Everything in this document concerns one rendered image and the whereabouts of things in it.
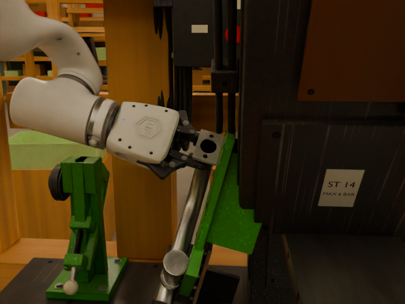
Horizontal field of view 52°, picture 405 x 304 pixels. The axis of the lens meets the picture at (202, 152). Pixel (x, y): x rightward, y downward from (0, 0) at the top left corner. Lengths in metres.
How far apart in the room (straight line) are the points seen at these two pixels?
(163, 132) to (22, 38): 0.24
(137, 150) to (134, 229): 0.41
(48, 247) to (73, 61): 0.59
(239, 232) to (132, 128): 0.23
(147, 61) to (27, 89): 0.31
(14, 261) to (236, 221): 0.68
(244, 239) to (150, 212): 0.44
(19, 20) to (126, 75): 0.37
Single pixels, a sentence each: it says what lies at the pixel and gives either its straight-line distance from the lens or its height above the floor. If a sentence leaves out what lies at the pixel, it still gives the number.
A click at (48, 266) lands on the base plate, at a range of 1.05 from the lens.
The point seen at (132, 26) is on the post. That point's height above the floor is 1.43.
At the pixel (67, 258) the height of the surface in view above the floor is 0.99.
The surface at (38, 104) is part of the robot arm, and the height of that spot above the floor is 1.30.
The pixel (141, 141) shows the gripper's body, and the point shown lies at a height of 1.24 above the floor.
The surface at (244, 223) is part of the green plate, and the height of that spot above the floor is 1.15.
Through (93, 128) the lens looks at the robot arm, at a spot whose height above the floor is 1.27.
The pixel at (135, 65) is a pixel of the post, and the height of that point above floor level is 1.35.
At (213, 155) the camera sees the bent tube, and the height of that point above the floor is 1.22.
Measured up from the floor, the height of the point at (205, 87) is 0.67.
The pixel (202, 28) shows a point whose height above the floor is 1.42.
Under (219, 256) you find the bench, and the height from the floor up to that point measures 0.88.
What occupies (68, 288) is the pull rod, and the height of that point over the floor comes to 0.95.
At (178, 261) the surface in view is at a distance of 0.62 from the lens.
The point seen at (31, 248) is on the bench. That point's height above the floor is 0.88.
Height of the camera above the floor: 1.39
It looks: 14 degrees down
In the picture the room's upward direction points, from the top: straight up
